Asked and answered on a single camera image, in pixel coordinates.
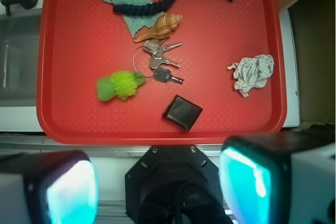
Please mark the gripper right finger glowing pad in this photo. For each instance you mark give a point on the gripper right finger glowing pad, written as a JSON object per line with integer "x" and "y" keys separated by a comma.
{"x": 284, "y": 177}

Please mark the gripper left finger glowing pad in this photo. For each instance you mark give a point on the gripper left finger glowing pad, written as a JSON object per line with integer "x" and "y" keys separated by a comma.
{"x": 50, "y": 187}

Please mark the crumpled white paper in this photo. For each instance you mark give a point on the crumpled white paper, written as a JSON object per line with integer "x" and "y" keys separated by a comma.
{"x": 252, "y": 73}

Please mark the green spiky rubber toy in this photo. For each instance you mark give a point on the green spiky rubber toy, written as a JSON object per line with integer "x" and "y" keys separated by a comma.
{"x": 121, "y": 84}

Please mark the red plastic tray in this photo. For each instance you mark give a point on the red plastic tray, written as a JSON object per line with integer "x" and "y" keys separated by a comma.
{"x": 83, "y": 40}

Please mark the black leather wallet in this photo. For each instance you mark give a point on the black leather wallet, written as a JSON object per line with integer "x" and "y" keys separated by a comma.
{"x": 182, "y": 112}

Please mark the black head key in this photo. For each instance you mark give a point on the black head key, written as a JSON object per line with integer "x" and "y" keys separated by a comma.
{"x": 164, "y": 75}

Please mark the clear plastic bin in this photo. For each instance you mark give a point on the clear plastic bin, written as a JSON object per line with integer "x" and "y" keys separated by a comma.
{"x": 19, "y": 59}

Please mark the silver key bunch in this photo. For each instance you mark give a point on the silver key bunch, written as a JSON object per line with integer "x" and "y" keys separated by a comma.
{"x": 156, "y": 51}

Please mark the brown cardboard box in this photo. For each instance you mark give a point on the brown cardboard box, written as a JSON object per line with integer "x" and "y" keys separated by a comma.
{"x": 313, "y": 26}

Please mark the brown conch seashell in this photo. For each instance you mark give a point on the brown conch seashell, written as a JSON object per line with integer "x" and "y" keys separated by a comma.
{"x": 163, "y": 28}

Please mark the black octagonal mount plate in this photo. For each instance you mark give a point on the black octagonal mount plate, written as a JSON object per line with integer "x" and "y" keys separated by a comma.
{"x": 174, "y": 184}

